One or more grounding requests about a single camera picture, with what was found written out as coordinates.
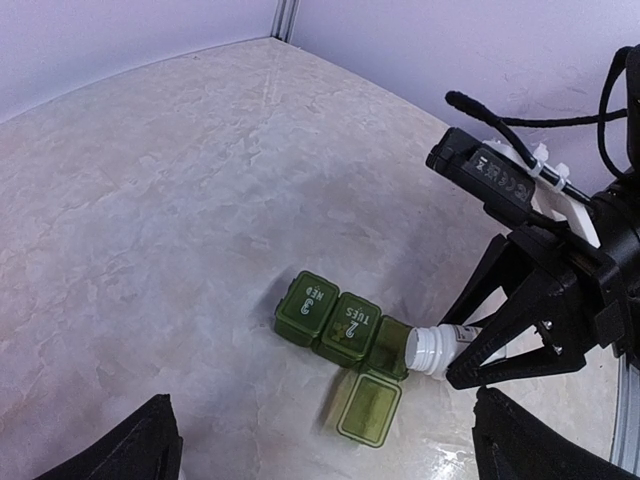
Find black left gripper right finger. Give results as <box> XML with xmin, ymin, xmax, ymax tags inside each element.
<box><xmin>472</xmin><ymin>387</ymin><xmax>636</xmax><ymax>480</ymax></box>

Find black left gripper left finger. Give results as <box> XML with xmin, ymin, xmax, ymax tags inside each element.
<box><xmin>40</xmin><ymin>394</ymin><xmax>183</xmax><ymax>480</ymax></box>

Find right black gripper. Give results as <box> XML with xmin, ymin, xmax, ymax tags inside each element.
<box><xmin>439</xmin><ymin>189</ymin><xmax>639</xmax><ymax>389</ymax></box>

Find white pill bottle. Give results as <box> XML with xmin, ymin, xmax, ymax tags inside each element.
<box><xmin>404</xmin><ymin>324</ymin><xmax>482</xmax><ymax>380</ymax></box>

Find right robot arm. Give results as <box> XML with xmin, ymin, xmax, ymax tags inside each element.
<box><xmin>426</xmin><ymin>46</ymin><xmax>639</xmax><ymax>479</ymax></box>

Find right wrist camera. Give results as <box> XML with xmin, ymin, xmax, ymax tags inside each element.
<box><xmin>426</xmin><ymin>128</ymin><xmax>601</xmax><ymax>248</ymax></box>

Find aluminium front rail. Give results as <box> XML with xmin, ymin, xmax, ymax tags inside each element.
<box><xmin>610</xmin><ymin>355</ymin><xmax>640</xmax><ymax>476</ymax></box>

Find right aluminium frame post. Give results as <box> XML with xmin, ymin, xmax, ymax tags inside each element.
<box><xmin>270</xmin><ymin>0</ymin><xmax>300</xmax><ymax>43</ymax></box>

